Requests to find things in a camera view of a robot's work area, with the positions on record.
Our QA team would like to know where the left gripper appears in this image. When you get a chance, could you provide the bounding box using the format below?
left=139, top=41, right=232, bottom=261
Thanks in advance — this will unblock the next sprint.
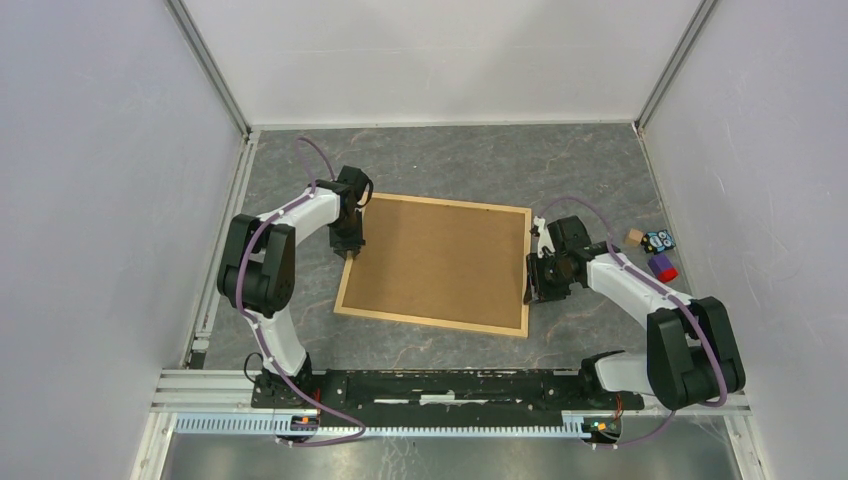
left=330, top=211, right=367, bottom=261

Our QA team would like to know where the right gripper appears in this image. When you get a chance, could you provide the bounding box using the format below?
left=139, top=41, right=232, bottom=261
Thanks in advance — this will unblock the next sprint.
left=522, top=252, right=574, bottom=305

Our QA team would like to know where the wooden picture frame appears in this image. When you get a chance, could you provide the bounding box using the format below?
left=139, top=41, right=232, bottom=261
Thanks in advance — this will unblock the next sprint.
left=333, top=192, right=533, bottom=340

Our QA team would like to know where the brown backing board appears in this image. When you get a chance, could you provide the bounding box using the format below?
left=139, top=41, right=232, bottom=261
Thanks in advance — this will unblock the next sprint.
left=341, top=198, right=528, bottom=331

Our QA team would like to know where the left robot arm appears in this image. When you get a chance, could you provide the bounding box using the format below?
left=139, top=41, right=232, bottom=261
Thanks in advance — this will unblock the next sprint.
left=217, top=166, right=373, bottom=408

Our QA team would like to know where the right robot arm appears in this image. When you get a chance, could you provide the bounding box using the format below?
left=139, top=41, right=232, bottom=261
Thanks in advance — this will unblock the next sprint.
left=524, top=216, right=747, bottom=410

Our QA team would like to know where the small wooden cube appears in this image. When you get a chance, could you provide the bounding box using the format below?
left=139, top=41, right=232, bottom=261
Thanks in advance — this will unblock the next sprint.
left=624, top=228, right=645, bottom=246

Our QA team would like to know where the black blue toy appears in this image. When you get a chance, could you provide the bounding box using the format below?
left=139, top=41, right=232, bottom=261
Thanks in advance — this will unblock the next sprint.
left=640, top=229, right=676, bottom=255

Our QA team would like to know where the red purple block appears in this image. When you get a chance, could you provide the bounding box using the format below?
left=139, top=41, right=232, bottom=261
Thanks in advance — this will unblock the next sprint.
left=647, top=253, right=679, bottom=284

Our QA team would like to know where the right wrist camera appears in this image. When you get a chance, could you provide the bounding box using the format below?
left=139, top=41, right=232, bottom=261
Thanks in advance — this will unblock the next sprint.
left=530, top=216, right=556, bottom=258

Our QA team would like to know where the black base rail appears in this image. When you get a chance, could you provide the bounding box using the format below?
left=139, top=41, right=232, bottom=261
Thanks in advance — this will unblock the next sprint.
left=249, top=369, right=645, bottom=446

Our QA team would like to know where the white slotted cable duct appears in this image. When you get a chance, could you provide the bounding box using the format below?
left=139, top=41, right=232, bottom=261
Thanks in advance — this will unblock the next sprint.
left=173, top=413, right=618, bottom=440

